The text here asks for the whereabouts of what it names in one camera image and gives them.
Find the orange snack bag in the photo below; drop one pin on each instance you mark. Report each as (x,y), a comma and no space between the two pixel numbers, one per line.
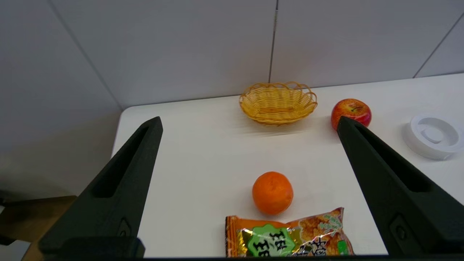
(286,239)

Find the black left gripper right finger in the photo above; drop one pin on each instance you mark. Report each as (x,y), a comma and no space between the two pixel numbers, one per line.
(402,195)

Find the white round plastic dish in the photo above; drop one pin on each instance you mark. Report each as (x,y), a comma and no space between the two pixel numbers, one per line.
(433,137)

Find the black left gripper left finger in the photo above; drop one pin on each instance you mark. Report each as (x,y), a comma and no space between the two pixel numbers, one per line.
(116,185)

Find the red apple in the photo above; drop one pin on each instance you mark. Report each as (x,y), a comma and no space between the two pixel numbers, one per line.
(349,108)

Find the yellow wicker basket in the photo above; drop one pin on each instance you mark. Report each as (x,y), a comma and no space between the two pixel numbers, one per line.
(278,104)

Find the orange fruit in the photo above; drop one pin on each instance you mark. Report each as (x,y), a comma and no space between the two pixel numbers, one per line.
(272,193)

